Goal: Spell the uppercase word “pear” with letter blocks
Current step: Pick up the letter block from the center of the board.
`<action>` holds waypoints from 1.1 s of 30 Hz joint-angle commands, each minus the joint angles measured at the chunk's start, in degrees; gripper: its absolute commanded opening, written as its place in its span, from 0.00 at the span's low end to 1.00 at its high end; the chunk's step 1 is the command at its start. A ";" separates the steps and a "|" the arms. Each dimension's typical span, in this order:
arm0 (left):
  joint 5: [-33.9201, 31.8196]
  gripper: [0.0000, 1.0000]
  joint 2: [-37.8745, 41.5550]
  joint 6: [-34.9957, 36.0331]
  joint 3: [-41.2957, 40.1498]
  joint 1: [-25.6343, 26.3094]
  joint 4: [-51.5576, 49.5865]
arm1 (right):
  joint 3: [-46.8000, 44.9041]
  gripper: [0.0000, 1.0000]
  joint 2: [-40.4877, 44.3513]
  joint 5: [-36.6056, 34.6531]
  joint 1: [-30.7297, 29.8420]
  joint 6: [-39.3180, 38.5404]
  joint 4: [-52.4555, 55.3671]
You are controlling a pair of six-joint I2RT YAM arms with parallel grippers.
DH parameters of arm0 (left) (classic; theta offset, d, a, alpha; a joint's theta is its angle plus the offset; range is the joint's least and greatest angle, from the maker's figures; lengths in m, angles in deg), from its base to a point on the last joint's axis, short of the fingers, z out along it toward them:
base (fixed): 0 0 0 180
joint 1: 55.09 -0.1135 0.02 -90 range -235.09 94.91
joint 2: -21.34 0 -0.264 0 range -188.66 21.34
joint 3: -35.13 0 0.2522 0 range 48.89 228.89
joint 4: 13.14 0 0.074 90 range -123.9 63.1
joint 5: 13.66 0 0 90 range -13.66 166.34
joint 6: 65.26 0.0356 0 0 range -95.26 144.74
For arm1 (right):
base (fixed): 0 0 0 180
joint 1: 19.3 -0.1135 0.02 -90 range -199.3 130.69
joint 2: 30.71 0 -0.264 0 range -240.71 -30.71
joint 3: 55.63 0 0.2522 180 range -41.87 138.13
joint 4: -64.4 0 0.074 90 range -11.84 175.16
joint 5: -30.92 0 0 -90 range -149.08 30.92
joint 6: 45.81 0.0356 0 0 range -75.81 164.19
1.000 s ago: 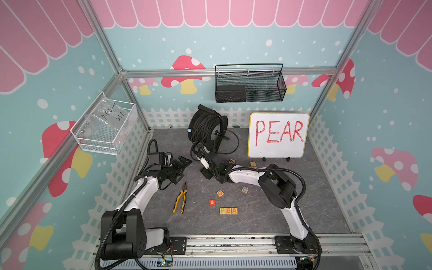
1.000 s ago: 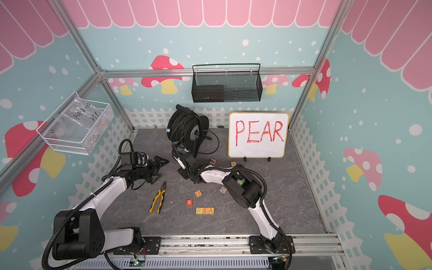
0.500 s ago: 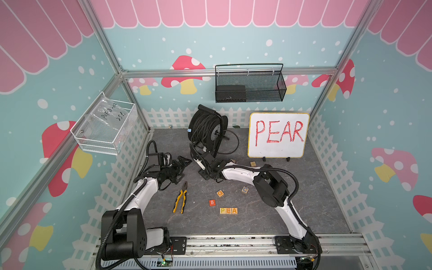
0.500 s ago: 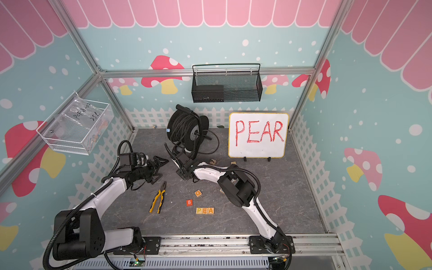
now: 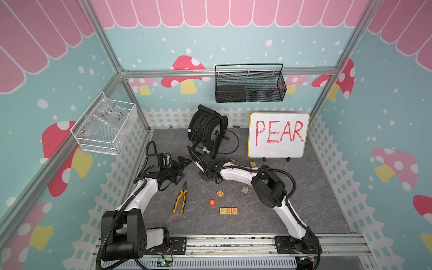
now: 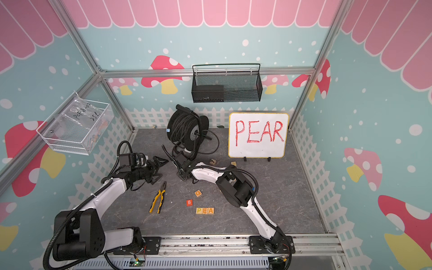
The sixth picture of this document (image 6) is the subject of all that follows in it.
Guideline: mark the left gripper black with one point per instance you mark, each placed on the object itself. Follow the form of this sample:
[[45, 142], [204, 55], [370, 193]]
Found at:
[[154, 169]]

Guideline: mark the black wire mesh basket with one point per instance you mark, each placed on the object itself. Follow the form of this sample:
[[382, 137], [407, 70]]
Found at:
[[242, 82]]

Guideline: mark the clear plastic wall bin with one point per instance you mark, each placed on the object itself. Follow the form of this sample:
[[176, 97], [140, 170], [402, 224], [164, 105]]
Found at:
[[77, 126]]

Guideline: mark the black cable reel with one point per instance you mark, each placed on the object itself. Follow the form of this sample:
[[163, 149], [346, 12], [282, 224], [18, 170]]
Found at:
[[187, 131]]

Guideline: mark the whiteboard with red PEAR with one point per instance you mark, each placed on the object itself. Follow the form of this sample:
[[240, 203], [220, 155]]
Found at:
[[257, 135]]

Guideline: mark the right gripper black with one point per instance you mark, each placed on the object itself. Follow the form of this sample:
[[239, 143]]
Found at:
[[178, 174]]

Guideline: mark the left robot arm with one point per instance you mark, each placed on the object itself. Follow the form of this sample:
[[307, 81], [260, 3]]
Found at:
[[78, 233]]

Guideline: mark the yellow black pliers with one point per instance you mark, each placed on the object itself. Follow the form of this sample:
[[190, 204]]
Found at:
[[158, 199]]

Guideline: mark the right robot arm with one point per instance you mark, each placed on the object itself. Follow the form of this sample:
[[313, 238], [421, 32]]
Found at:
[[240, 188]]

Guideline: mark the black box in basket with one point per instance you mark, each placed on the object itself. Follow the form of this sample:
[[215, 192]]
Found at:
[[208, 93]]

